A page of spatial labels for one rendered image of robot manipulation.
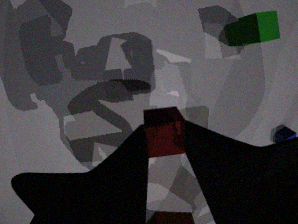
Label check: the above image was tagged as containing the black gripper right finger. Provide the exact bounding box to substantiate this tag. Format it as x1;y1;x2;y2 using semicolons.
184;120;298;224

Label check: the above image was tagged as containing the green block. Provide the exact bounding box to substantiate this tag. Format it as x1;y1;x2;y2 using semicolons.
226;20;250;47
238;11;281;44

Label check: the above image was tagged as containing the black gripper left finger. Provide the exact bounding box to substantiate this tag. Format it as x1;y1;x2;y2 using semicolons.
11;125;149;224

